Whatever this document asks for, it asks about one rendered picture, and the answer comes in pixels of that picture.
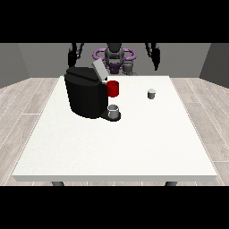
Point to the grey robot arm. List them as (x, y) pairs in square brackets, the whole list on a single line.
[(150, 45), (78, 47)]

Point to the pale grey machine lid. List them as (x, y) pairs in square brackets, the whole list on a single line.
[(100, 70)]

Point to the black coffee machine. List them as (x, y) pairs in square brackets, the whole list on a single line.
[(85, 95)]

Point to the red pod holder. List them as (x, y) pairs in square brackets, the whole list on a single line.
[(113, 88)]

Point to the small grey coffee pod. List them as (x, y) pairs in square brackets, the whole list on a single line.
[(151, 94)]

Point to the grey robot trunk purple rings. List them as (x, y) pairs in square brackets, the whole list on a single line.
[(114, 58)]

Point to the small grey cup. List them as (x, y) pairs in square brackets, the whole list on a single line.
[(113, 111)]

